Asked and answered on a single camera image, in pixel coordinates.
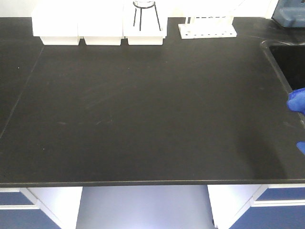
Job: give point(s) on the blue microfiber cloth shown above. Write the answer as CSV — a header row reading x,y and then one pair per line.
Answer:
x,y
296,101

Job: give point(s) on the blue grey lab device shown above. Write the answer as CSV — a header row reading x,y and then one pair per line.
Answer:
x,y
290,13

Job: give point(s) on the white plastic bin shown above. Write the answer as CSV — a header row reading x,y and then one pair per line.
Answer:
x,y
55,22
100,22
150,34

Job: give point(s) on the white plastic bin right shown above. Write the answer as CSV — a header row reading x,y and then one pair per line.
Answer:
x,y
150,34

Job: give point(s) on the white test tube rack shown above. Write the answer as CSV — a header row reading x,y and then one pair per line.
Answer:
x,y
207,27

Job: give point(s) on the left blue white cabinet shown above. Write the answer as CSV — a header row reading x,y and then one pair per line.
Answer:
x,y
39,207

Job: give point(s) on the black wire tripod stand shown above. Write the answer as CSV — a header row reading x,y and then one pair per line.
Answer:
x,y
146,8

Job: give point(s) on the blue white cabinet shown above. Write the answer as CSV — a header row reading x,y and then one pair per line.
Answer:
x,y
39,207
265,206

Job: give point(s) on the white plastic bin left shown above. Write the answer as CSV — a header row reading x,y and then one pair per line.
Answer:
x,y
55,22

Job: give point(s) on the white plastic bin middle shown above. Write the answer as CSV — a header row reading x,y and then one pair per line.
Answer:
x,y
100,22

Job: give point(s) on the black recessed sink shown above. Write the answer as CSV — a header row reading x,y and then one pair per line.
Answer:
x,y
277,72

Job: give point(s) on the right blue white cabinet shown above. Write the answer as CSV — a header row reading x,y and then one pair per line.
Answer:
x,y
265,206

